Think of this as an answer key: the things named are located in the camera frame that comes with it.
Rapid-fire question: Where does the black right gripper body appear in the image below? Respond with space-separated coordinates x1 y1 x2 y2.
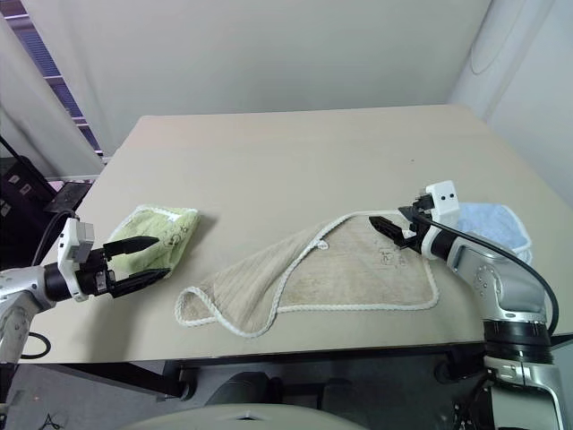
397 193 434 255

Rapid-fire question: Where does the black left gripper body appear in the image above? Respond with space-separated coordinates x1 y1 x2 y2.
75 247 119 300

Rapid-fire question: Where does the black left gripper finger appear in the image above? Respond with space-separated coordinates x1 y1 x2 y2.
103 236 159 259
109 267 173 299

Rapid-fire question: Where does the beige towel with white trim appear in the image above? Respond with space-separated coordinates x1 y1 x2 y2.
174 209 440 340

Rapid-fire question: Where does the folded green towel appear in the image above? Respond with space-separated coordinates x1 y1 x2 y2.
108 203 201 278

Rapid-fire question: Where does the folded light blue towel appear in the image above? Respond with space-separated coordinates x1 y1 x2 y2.
455 202 535 265

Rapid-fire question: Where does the dark metal plate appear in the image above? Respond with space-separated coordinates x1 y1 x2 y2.
44 182 93 214

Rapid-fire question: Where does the black equipment case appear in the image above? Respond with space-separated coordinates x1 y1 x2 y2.
0 155 60 271

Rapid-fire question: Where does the white curtain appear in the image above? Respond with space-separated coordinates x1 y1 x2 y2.
0 15 107 181

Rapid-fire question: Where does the beige robot torso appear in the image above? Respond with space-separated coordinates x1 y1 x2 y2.
116 401 362 430

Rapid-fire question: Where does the window with blue blinds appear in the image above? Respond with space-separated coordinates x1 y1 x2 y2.
12 0 111 163

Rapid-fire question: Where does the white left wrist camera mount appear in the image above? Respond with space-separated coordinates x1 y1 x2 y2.
56 217 97 303

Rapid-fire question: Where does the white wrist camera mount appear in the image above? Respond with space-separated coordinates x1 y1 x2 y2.
56 217 97 303
423 179 462 225

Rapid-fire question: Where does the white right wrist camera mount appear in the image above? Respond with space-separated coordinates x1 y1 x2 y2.
423 179 462 225

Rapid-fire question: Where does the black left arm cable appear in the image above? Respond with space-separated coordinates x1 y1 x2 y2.
30 210 80 270

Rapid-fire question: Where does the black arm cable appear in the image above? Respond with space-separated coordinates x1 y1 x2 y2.
30 210 80 270
415 213 560 336

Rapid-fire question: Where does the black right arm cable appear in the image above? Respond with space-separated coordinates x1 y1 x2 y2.
415 213 560 336

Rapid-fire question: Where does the black looped floor cable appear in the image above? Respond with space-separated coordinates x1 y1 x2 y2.
18 331 52 359

